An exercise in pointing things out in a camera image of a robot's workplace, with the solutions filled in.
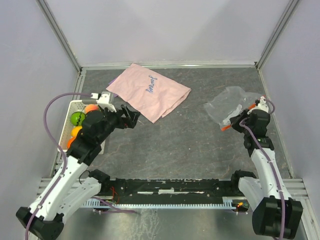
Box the white perforated plastic basket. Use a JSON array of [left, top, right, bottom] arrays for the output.
[[58, 100, 97, 153]]

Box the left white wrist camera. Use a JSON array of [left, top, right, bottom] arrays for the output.
[[90, 91, 117, 113]]

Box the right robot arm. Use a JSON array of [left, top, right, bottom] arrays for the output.
[[229, 109, 303, 240]]

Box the light blue cable duct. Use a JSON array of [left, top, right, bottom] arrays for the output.
[[81, 198, 236, 210]]

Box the green apple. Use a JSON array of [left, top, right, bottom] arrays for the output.
[[70, 111, 86, 127]]

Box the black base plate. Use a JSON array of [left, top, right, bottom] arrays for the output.
[[97, 178, 244, 206]]

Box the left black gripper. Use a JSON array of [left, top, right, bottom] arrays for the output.
[[97, 103, 141, 143]]

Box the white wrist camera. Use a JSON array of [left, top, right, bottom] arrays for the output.
[[251, 96, 269, 113], [90, 91, 117, 113]]

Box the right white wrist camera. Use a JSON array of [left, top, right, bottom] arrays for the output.
[[251, 96, 269, 113]]

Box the peach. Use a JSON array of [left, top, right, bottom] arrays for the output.
[[84, 104, 100, 114]]

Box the pink cloth with lettering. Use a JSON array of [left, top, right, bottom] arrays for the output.
[[106, 63, 191, 124]]

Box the yellow lemon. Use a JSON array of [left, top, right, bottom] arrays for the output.
[[70, 126, 83, 138]]

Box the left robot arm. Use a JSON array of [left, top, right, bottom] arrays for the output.
[[16, 105, 140, 240]]

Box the clear zip top bag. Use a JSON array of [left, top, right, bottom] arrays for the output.
[[204, 86, 263, 131]]

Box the orange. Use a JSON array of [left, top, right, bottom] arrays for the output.
[[66, 136, 76, 149]]

